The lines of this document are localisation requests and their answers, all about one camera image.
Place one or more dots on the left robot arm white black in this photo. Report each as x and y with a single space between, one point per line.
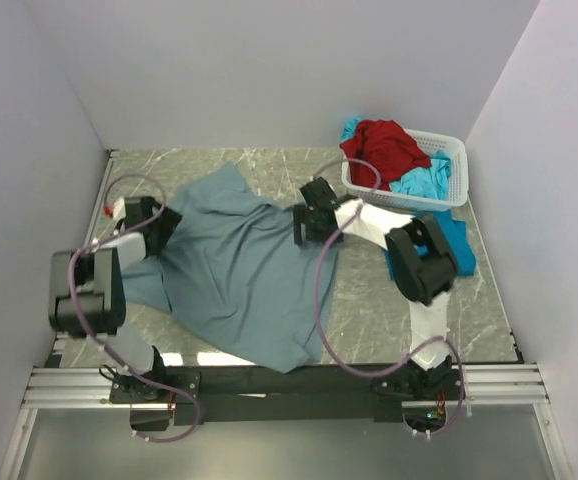
87 296

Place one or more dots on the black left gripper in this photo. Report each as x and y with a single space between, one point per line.
164 226

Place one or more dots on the grey blue t shirt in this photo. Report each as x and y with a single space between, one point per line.
232 275

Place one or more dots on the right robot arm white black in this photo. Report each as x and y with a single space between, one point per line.
423 268

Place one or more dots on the red t shirt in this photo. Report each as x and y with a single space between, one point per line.
386 146

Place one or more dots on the light turquoise t shirt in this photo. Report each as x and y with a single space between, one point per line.
430 182

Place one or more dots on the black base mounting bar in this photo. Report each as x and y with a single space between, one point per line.
251 393

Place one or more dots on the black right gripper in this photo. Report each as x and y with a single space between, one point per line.
304 226

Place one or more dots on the folded teal t shirt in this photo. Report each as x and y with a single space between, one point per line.
455 233

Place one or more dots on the white plastic laundry basket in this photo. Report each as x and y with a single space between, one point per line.
430 143

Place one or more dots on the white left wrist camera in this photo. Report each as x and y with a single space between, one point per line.
117 210

